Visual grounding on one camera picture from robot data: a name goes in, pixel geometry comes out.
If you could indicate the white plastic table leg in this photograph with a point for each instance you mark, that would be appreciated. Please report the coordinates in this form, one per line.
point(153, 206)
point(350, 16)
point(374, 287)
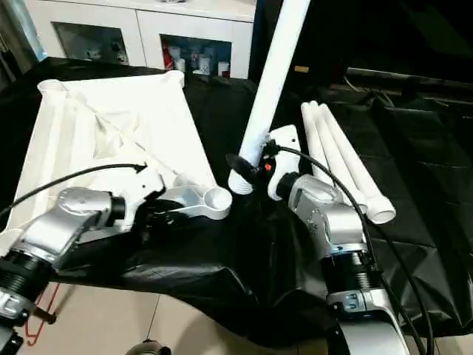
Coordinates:
point(312, 125)
point(334, 125)
point(273, 74)
point(323, 125)

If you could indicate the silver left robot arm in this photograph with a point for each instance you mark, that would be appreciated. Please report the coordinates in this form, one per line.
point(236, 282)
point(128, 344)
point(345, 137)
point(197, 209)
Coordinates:
point(74, 207)

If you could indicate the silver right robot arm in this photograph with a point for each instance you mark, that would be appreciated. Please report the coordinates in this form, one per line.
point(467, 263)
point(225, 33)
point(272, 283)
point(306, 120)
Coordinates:
point(332, 222)

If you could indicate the black shiny mat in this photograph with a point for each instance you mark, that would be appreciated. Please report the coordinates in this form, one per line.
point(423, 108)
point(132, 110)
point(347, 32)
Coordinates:
point(221, 259)

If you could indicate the small yellow label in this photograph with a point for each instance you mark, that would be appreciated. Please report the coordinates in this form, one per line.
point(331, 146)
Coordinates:
point(302, 69)

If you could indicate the red white box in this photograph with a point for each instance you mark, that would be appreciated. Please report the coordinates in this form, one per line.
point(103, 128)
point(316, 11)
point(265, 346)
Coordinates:
point(169, 56)

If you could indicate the long black bar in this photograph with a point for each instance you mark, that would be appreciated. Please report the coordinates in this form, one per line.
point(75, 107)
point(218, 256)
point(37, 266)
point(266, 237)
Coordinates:
point(406, 75)

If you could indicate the white display cabinet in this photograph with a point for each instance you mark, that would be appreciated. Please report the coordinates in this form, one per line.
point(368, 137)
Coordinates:
point(148, 22)

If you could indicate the light blue panel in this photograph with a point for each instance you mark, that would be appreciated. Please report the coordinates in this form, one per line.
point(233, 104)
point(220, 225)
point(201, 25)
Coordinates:
point(35, 33)

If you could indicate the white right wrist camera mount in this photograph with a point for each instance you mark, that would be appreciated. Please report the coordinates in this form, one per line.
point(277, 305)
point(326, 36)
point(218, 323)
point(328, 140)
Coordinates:
point(284, 162)

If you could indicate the black metal table frame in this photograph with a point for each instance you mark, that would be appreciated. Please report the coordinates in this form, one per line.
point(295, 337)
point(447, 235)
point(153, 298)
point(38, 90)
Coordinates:
point(44, 315)

